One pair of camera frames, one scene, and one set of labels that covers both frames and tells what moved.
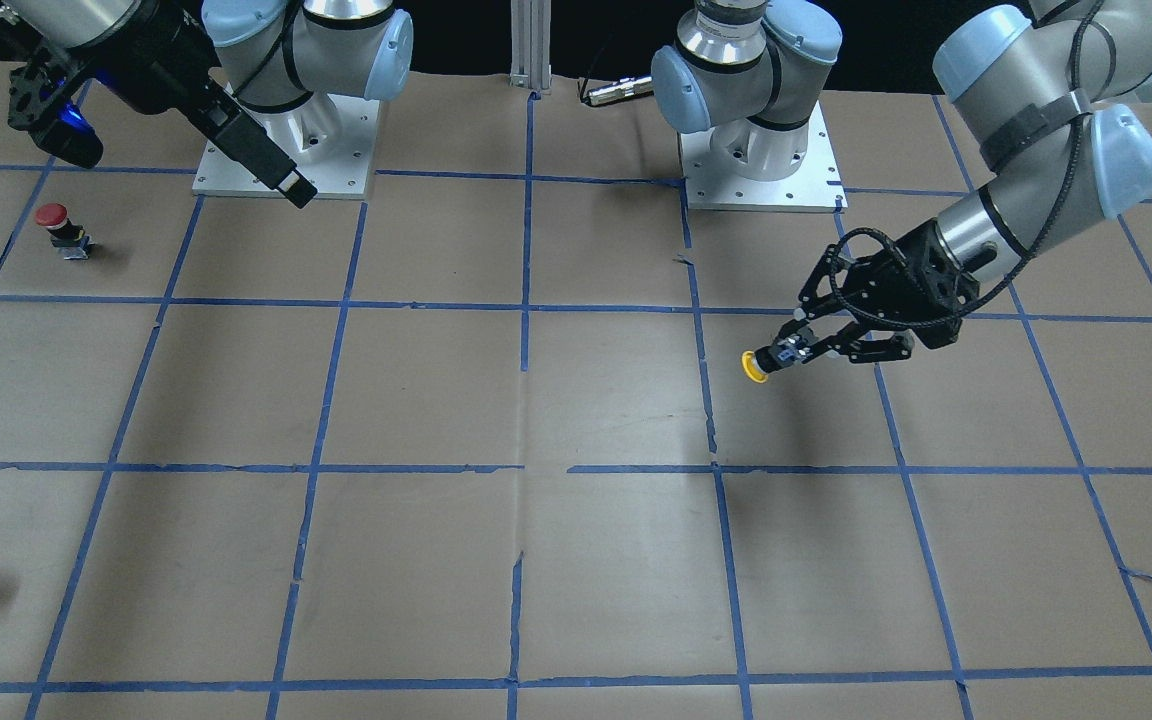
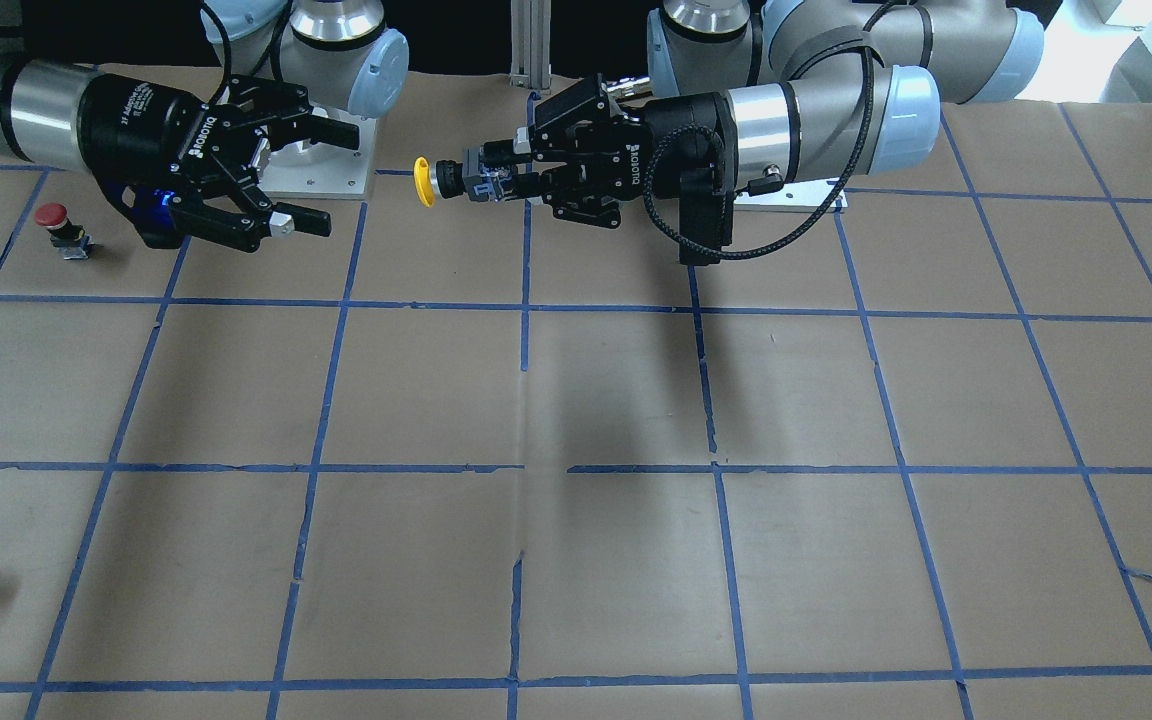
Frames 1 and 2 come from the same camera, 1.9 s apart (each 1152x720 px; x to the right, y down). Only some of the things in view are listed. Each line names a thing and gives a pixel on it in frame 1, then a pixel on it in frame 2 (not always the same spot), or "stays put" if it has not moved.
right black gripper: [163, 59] -> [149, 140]
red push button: [70, 238] stays put
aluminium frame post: [530, 44] stays put
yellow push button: [751, 368] -> [445, 178]
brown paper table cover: [482, 446] stays put
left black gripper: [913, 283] -> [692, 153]
